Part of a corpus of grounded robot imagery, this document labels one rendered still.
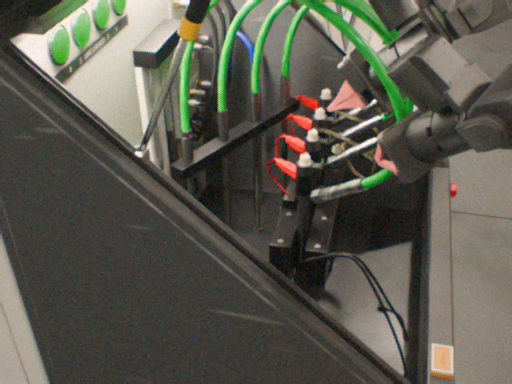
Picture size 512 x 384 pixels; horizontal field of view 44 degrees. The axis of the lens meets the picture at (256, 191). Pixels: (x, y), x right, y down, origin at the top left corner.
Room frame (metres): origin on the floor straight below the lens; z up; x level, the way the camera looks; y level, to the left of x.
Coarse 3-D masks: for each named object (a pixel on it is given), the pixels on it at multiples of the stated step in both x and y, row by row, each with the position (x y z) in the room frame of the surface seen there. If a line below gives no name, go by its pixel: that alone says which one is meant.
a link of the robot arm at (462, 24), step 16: (368, 0) 0.82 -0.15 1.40; (384, 0) 0.80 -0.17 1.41; (400, 0) 0.79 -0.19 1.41; (416, 0) 0.80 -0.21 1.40; (432, 0) 0.79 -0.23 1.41; (480, 0) 0.76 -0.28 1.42; (384, 16) 0.80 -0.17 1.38; (400, 16) 0.79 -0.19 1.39; (448, 16) 0.76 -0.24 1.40; (464, 16) 0.76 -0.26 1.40; (480, 16) 0.75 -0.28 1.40; (448, 32) 0.81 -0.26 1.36; (464, 32) 0.75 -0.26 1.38
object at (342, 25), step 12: (216, 0) 0.85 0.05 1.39; (300, 0) 0.77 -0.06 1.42; (312, 0) 0.77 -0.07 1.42; (324, 12) 0.75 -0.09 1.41; (336, 12) 0.75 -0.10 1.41; (336, 24) 0.74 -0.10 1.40; (348, 24) 0.74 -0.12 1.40; (348, 36) 0.73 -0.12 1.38; (360, 36) 0.73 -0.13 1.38; (192, 48) 0.89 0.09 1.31; (360, 48) 0.72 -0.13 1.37; (372, 60) 0.71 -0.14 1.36; (180, 72) 0.90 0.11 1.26; (384, 72) 0.70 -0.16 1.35; (180, 84) 0.90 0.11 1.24; (384, 84) 0.70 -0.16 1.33; (180, 96) 0.90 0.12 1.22; (396, 96) 0.69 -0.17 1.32; (180, 108) 0.90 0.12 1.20; (396, 108) 0.69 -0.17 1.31; (396, 120) 0.69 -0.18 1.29; (180, 132) 0.90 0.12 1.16; (384, 168) 0.70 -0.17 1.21; (372, 180) 0.70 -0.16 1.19; (384, 180) 0.69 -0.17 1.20
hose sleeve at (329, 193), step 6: (354, 180) 0.72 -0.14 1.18; (360, 180) 0.71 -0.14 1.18; (336, 186) 0.74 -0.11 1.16; (342, 186) 0.73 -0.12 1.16; (348, 186) 0.72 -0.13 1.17; (354, 186) 0.71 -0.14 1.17; (360, 186) 0.71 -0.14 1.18; (324, 192) 0.74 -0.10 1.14; (330, 192) 0.74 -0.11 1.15; (336, 192) 0.73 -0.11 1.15; (342, 192) 0.72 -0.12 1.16; (348, 192) 0.72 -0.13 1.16; (354, 192) 0.72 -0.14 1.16; (324, 198) 0.74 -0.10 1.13; (330, 198) 0.74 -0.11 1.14
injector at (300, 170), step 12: (300, 168) 0.85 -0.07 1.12; (312, 168) 0.85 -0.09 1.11; (300, 180) 0.85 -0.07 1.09; (312, 180) 0.85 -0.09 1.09; (300, 192) 0.85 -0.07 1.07; (300, 204) 0.85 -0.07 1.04; (300, 216) 0.85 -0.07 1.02; (300, 228) 0.85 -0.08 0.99; (300, 240) 0.85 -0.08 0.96; (300, 252) 0.85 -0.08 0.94
